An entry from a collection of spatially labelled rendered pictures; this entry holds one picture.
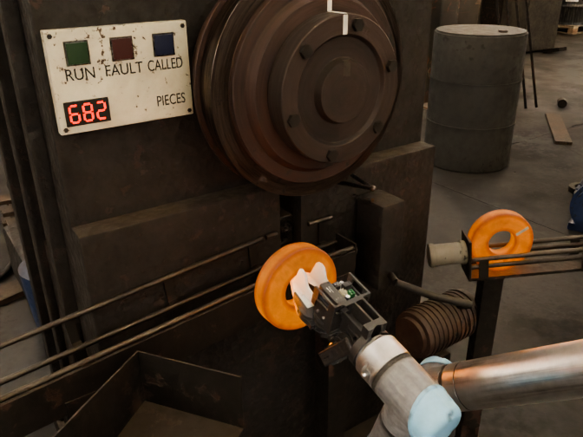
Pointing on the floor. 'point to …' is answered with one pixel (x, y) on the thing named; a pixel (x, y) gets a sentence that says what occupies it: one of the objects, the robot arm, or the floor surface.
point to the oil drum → (474, 95)
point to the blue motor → (577, 209)
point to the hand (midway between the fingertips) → (296, 277)
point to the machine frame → (188, 211)
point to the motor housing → (435, 326)
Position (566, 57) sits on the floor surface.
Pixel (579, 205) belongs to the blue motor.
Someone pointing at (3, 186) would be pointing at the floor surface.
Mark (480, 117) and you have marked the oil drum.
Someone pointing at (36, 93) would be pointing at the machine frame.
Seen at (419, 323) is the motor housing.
